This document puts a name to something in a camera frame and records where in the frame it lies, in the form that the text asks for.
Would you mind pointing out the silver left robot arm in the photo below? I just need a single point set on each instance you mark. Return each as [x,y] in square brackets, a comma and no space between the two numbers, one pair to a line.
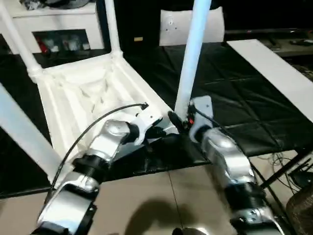
[105,144]

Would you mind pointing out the small yellow label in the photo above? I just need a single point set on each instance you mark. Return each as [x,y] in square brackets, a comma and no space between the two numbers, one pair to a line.
[138,38]

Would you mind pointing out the white side table board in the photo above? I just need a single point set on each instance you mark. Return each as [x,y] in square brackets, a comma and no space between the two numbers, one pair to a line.
[269,68]

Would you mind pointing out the white plastic chair shell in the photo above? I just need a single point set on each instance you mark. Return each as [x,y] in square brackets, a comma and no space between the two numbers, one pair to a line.
[215,27]

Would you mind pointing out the black stand leg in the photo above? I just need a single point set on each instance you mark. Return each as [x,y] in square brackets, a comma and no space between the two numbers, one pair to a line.
[283,171]

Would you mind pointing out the small white jar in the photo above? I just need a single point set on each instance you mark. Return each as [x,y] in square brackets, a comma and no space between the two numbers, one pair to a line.
[54,49]
[73,45]
[86,46]

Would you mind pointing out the black flat monitor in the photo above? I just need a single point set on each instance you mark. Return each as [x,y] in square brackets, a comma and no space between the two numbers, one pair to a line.
[269,31]

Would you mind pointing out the black remote control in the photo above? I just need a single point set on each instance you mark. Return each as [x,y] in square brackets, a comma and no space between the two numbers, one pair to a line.
[299,42]

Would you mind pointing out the red packet in cabinet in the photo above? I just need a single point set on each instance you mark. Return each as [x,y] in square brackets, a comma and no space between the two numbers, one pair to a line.
[43,46]

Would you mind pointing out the olive mottled bag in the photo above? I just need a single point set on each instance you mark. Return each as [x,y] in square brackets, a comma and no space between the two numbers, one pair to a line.
[300,210]

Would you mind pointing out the white cabinet with glass doors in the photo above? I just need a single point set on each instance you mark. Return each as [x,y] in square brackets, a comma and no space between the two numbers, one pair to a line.
[61,22]

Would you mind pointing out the dark round helmet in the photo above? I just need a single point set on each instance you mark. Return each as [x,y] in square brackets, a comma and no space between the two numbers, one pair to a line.
[68,2]

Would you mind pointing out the black clutter pile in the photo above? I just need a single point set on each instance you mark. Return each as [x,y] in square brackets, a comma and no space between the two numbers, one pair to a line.
[34,5]

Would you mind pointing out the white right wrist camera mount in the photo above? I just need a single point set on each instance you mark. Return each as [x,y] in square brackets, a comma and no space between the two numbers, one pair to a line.
[203,105]

